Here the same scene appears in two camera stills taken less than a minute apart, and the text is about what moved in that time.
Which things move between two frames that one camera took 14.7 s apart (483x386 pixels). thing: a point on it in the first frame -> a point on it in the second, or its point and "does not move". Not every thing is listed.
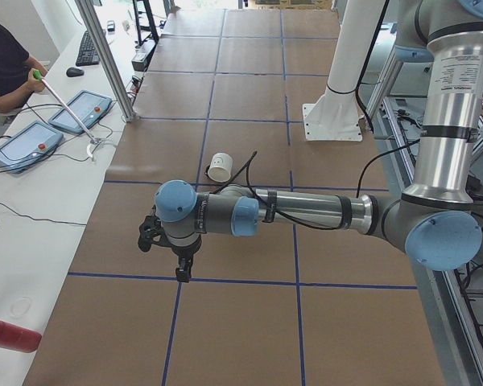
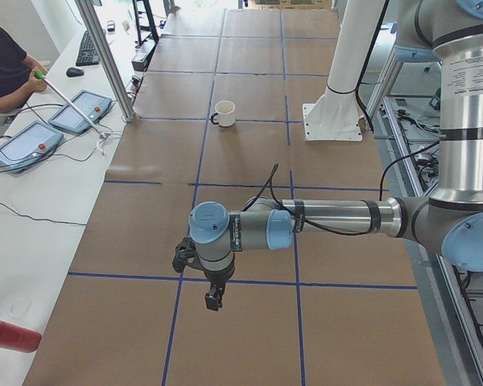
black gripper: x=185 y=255 -> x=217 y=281
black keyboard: x=88 y=55 does not move
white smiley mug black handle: x=220 y=167 -> x=225 y=113
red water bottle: x=10 y=336 does not move
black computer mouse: x=74 y=72 does not move
